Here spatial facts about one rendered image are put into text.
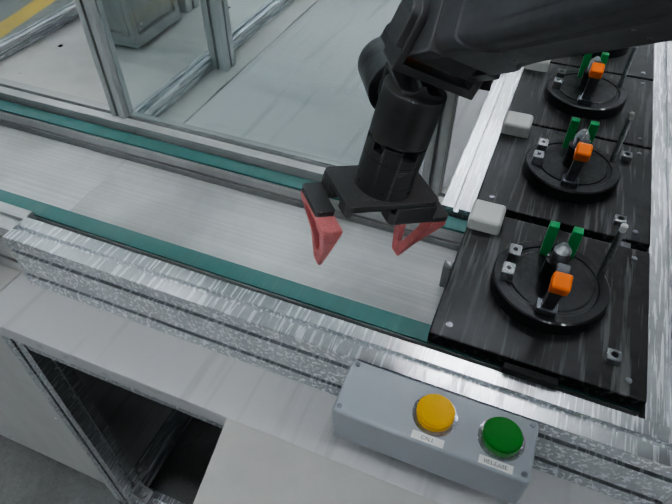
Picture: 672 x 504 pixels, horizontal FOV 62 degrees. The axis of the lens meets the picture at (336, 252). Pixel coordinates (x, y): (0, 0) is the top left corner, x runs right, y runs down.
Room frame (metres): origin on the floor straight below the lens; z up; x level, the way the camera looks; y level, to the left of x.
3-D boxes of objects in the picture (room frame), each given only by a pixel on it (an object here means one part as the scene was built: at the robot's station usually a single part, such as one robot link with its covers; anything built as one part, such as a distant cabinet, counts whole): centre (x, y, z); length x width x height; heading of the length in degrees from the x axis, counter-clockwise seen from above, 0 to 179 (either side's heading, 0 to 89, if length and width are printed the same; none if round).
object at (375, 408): (0.29, -0.11, 0.93); 0.21 x 0.07 x 0.06; 68
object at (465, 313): (0.46, -0.27, 0.96); 0.24 x 0.24 x 0.02; 68
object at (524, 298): (0.46, -0.27, 0.98); 0.14 x 0.14 x 0.02
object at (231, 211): (0.59, 0.00, 0.91); 0.84 x 0.28 x 0.10; 68
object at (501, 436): (0.26, -0.17, 0.96); 0.04 x 0.04 x 0.02
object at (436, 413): (0.29, -0.11, 0.96); 0.04 x 0.04 x 0.02
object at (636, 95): (0.92, -0.46, 1.01); 0.24 x 0.24 x 0.13; 68
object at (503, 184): (0.69, -0.36, 1.01); 0.24 x 0.24 x 0.13; 68
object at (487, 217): (0.58, -0.21, 0.97); 0.05 x 0.05 x 0.04; 68
